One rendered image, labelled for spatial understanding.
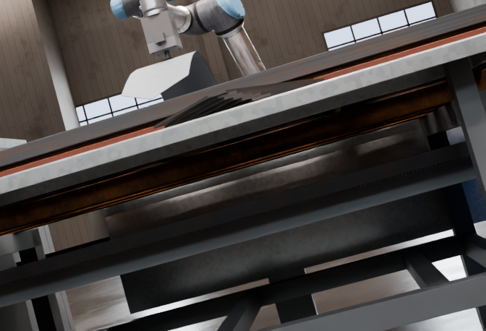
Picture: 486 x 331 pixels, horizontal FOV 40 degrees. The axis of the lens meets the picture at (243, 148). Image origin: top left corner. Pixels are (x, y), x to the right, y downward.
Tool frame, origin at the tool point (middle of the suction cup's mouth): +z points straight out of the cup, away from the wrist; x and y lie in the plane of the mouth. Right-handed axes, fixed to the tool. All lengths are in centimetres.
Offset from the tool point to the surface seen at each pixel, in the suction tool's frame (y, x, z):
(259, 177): 10, 39, 37
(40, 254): -69, 27, 42
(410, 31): 63, -36, 17
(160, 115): 4.4, -39.5, 18.5
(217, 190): -6, 38, 38
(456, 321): 59, 44, 101
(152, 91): 1.2, -29.5, 10.7
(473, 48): 68, -68, 27
